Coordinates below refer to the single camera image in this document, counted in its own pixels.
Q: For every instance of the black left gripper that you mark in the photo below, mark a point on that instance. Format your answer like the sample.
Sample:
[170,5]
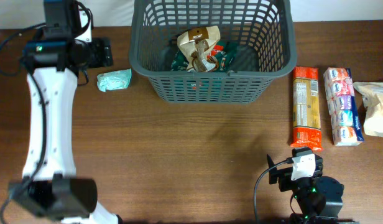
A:
[102,51]

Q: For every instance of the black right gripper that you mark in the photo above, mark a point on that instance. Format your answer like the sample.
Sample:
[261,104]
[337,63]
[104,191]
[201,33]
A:
[285,178]

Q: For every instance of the beige Pantree snack bag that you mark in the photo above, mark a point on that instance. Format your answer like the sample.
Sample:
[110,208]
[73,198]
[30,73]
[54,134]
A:
[196,45]

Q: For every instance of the green Nescafe coffee bag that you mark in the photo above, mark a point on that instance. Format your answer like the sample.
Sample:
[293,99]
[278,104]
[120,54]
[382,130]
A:
[223,54]

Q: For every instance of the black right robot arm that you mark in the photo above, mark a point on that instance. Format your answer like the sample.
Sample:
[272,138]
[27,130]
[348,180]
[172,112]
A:
[319,197]

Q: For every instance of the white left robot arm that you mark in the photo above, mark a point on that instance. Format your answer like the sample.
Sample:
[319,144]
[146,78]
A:
[49,187]

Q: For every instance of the light teal small packet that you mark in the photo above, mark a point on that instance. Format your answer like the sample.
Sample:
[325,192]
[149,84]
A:
[116,80]

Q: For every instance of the orange spaghetti packet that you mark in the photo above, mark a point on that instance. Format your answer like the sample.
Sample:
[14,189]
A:
[306,109]

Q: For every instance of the Kleenex tissue multipack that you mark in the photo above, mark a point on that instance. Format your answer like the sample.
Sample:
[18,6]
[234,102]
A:
[340,96]

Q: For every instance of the beige paper pouch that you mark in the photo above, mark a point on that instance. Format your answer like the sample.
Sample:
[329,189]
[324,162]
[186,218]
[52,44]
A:
[372,96]

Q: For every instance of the grey plastic basket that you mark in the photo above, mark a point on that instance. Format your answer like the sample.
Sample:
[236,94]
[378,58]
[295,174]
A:
[262,32]

